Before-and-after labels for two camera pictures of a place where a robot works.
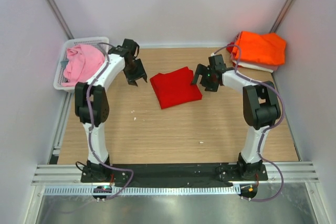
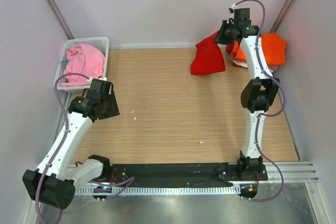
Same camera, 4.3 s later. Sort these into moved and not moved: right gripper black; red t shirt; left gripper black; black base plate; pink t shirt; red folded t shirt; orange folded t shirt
Moved: red t shirt; right gripper black; left gripper black
Not moved: pink t shirt; orange folded t shirt; black base plate; red folded t shirt
